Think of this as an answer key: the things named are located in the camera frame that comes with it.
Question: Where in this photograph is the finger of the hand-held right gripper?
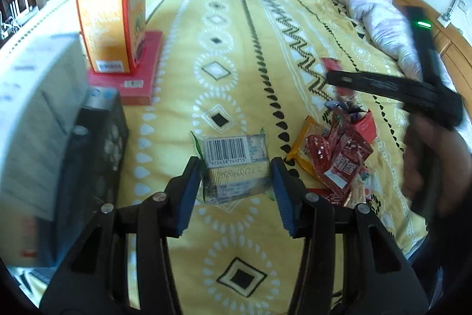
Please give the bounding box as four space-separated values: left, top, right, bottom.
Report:
326 71 425 102

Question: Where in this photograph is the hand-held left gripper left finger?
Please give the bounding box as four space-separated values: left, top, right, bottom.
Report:
39 156 201 315

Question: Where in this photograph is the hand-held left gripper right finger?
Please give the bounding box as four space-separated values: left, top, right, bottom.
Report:
270 157 430 315

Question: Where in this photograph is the gold green snack packet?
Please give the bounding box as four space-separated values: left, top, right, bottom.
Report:
190 128 275 205

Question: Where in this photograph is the person's right hand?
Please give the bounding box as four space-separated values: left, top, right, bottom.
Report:
404 116 472 216

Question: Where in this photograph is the small red snack packet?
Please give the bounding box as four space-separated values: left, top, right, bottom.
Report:
320 58 355 102

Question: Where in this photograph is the orange snack packet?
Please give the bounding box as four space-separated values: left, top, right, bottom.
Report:
287 116 325 168

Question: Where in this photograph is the pile of red snack packets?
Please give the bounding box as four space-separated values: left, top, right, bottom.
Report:
306 99 378 207

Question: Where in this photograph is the pale pink quilt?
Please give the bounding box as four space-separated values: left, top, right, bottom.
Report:
327 0 425 79

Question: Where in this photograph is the red flat box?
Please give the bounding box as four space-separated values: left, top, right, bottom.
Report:
88 31 164 106

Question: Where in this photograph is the yellow patterned bedsheet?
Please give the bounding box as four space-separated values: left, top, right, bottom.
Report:
7 0 458 315

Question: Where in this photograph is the white cardboard box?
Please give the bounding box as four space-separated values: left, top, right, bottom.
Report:
0 32 89 221

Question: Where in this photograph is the tan box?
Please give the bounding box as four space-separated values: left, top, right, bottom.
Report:
0 217 39 267

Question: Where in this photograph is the orange carton box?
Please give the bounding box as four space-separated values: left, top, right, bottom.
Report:
73 0 148 75

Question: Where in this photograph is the white wall conduit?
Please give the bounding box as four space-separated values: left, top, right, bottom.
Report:
439 0 467 28

